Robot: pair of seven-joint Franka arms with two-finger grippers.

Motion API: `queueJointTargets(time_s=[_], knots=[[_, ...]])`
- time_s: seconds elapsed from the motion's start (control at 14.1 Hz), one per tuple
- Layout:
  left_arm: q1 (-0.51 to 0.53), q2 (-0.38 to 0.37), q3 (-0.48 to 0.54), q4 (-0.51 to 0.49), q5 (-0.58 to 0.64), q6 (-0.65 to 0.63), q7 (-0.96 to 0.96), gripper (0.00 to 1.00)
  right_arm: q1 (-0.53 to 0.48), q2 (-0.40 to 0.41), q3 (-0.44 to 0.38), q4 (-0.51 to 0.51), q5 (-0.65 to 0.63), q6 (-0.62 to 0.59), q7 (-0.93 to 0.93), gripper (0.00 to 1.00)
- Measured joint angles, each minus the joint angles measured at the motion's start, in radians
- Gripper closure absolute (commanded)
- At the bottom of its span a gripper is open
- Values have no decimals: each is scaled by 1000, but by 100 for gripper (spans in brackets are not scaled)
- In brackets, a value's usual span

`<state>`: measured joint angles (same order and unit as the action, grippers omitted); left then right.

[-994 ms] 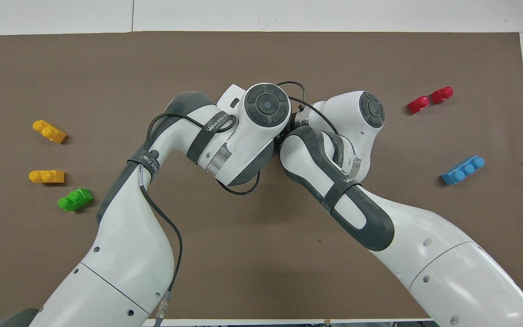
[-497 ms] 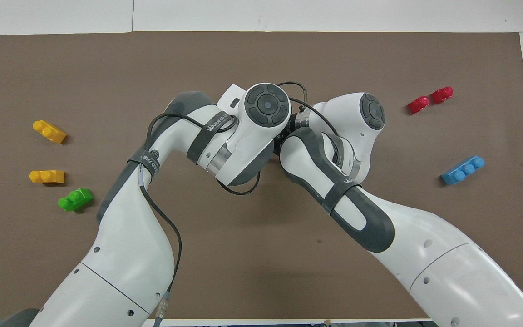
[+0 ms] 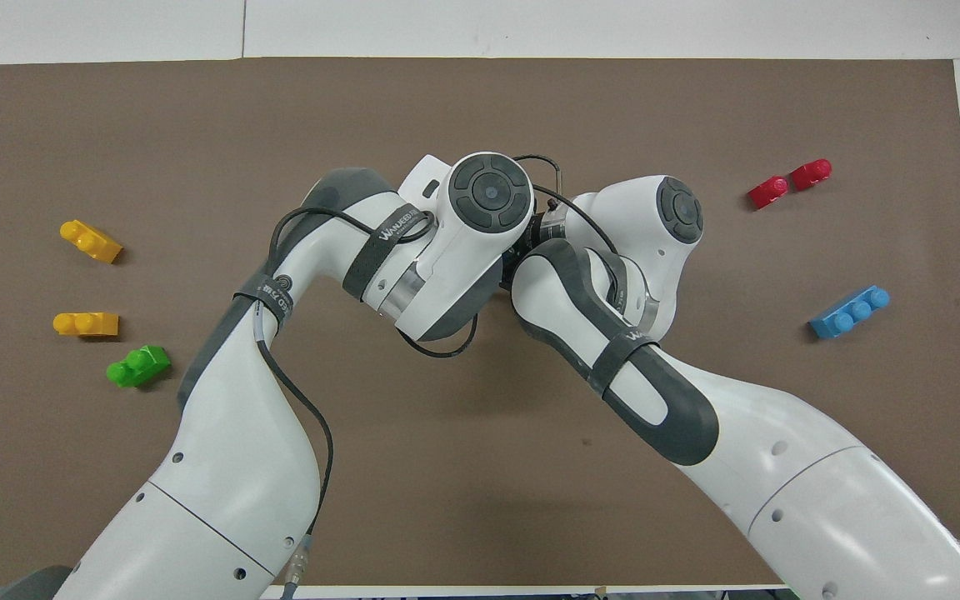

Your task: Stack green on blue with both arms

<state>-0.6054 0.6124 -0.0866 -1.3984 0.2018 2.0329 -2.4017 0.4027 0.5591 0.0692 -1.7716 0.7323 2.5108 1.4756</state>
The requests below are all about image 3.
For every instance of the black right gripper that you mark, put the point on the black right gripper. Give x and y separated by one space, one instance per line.
520 252

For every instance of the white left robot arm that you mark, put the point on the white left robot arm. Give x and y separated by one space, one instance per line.
238 467

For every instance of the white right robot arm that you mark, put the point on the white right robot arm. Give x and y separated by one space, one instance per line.
822 500

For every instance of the brown table mat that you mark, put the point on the brown table mat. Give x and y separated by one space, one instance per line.
480 500

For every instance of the red single-stud toy brick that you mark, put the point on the red single-stud toy brick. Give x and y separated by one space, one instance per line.
767 192
809 176

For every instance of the blue three-stud toy brick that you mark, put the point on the blue three-stud toy brick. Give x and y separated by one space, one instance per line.
847 317

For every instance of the green two-stud toy brick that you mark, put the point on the green two-stud toy brick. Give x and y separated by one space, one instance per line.
142 367

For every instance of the yellow two-stud toy brick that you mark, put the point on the yellow two-stud toy brick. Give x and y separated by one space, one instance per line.
88 324
92 242

